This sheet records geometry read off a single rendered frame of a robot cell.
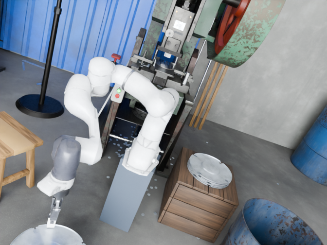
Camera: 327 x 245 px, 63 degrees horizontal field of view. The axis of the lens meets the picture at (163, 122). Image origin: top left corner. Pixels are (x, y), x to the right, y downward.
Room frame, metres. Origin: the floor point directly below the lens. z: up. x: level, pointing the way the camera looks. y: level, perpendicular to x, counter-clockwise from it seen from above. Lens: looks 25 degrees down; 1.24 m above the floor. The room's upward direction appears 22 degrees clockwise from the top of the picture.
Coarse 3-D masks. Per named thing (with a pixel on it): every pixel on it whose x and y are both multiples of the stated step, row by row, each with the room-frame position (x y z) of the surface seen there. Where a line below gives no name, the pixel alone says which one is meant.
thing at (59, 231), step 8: (24, 232) 0.70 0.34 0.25; (32, 232) 0.71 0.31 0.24; (40, 232) 0.73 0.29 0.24; (48, 232) 0.74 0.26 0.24; (56, 232) 0.75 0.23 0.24; (64, 232) 0.77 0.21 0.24; (72, 232) 0.78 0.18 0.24; (16, 240) 0.66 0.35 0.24; (24, 240) 0.67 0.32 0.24; (32, 240) 0.68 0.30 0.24; (40, 240) 0.70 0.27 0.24; (48, 240) 0.71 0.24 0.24; (56, 240) 0.72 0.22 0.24; (64, 240) 0.73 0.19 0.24; (72, 240) 0.75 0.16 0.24; (80, 240) 0.76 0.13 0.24
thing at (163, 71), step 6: (156, 60) 1.94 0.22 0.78; (156, 66) 1.78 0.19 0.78; (162, 66) 1.82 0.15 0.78; (168, 66) 1.89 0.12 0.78; (156, 72) 1.82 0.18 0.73; (162, 72) 1.71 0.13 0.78; (168, 72) 1.75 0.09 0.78; (156, 78) 1.82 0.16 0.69; (162, 78) 1.83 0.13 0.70; (162, 84) 1.83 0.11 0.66
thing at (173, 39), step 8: (176, 8) 1.91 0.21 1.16; (184, 8) 1.96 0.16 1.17; (176, 16) 1.92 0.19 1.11; (184, 16) 1.92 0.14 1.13; (192, 16) 1.93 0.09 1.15; (168, 24) 1.91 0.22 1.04; (176, 24) 1.92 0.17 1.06; (184, 24) 1.93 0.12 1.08; (168, 32) 1.90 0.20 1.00; (176, 32) 1.92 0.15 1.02; (184, 32) 1.93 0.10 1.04; (168, 40) 1.89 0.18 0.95; (176, 40) 1.90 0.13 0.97; (184, 40) 1.93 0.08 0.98; (168, 48) 1.89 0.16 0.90; (176, 48) 1.90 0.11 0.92
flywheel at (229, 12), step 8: (248, 0) 1.98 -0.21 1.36; (232, 8) 2.32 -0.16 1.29; (240, 8) 1.99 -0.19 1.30; (224, 16) 2.33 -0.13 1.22; (232, 16) 2.25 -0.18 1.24; (240, 16) 2.00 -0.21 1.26; (224, 24) 2.30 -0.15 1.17; (232, 24) 2.11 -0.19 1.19; (224, 32) 2.23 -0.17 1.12; (232, 32) 2.02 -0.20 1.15; (216, 40) 2.22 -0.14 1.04; (224, 40) 2.12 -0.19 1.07; (216, 48) 2.11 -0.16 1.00
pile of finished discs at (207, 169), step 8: (192, 160) 1.47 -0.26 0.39; (200, 160) 1.51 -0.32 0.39; (208, 160) 1.55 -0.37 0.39; (216, 160) 1.60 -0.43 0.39; (192, 168) 1.39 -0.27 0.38; (200, 168) 1.42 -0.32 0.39; (208, 168) 1.45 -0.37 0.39; (216, 168) 1.49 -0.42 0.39; (224, 168) 1.54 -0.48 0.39; (200, 176) 1.35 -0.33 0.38; (208, 176) 1.37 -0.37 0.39; (216, 176) 1.40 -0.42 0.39; (224, 176) 1.44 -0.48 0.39; (208, 184) 1.33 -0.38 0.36; (216, 184) 1.33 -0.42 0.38; (224, 184) 1.36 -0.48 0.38
